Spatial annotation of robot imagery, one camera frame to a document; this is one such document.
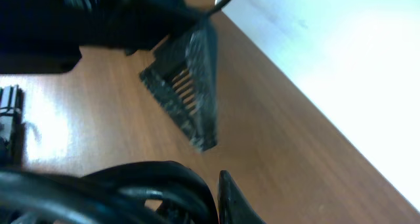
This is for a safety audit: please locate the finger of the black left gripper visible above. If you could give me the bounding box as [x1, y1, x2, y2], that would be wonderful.
[139, 20, 217, 152]

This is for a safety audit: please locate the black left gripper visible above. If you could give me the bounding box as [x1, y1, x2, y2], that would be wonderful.
[1, 0, 203, 74]

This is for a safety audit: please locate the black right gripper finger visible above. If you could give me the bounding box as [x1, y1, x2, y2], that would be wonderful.
[218, 170, 265, 224]

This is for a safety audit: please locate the black cable bundle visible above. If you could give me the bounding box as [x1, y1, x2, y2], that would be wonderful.
[0, 160, 219, 224]

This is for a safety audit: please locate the black left camera cable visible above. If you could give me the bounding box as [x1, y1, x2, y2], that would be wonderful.
[206, 0, 241, 16]

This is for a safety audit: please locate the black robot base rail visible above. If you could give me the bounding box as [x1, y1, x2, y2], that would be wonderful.
[1, 85, 25, 167]

